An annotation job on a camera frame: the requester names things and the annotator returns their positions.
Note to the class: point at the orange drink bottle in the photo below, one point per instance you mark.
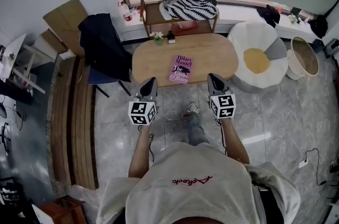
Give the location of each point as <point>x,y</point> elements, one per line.
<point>278,9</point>

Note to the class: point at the crumpled black garment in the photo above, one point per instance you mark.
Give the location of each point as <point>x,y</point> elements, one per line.
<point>268,16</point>

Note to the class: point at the black jacket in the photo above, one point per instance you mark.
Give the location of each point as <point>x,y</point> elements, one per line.
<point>103,43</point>

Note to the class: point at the small cardboard box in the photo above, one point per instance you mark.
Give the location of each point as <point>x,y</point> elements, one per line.
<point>51,40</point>

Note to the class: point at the pink book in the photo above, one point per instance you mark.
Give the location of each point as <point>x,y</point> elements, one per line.
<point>180,69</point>

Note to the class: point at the white board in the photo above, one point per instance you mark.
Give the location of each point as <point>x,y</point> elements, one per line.
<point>41,216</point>

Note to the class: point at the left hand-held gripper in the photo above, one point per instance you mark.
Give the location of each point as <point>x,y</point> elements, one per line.
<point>141,113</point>

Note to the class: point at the black white striped knit blanket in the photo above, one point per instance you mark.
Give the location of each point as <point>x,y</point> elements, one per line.
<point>190,7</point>

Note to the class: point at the black picture frame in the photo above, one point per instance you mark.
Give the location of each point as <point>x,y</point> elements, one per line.
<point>295,10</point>

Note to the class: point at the person's grey shirt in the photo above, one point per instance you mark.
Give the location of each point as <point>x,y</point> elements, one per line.
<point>196,191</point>

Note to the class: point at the wooden shelf rack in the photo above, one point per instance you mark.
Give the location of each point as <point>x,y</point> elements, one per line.
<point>153,15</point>

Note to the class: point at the person's right jeans leg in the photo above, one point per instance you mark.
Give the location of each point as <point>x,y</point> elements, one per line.
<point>197,130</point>

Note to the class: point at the clear bottle red label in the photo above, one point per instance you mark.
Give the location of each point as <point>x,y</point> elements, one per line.
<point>126,12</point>

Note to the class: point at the red wooden stool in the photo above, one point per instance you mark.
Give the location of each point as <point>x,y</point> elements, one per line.
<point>63,211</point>

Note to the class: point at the black backpack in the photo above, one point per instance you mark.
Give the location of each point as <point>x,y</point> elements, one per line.
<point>319,27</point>

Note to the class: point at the white desk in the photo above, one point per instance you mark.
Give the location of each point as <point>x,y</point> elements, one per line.
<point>16,45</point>

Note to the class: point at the silver black suitcase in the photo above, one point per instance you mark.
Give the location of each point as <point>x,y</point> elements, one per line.
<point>332,48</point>

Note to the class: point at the large cardboard sheet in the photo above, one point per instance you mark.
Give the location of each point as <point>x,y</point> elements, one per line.
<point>66,19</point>

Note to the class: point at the stack of wooden planks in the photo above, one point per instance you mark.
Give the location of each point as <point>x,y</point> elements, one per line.
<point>76,125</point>

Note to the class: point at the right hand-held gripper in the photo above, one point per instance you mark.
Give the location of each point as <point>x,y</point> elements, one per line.
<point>223,106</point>

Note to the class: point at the white flower bunch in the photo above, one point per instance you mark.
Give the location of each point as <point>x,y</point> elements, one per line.
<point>292,18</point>

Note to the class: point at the person's right shoe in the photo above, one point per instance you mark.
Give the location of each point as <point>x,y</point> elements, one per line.
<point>193,108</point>

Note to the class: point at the white power strip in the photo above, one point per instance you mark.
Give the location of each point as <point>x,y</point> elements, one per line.
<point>303,164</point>

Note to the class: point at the small potted white flowers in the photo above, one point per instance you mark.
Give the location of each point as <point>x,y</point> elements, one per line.
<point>158,40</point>

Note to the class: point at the white window ledge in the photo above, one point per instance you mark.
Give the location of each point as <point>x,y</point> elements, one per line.
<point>238,12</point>

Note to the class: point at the person's right forearm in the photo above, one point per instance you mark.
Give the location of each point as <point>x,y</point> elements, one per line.
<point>234,143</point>

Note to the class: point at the small black box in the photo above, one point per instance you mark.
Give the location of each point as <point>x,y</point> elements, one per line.
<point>171,38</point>

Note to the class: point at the wooden coffee table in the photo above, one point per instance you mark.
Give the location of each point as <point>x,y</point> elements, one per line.
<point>212,53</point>

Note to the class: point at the person's left forearm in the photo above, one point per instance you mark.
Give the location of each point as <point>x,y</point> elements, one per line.
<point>140,154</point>

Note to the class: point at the blue chair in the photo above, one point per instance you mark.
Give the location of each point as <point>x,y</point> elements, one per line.
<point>98,77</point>

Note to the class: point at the white flower-shaped floor cushion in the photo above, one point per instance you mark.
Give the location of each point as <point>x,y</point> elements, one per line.
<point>254,35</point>

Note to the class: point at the black waste bin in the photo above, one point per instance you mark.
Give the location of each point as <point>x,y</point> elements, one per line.
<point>319,45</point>

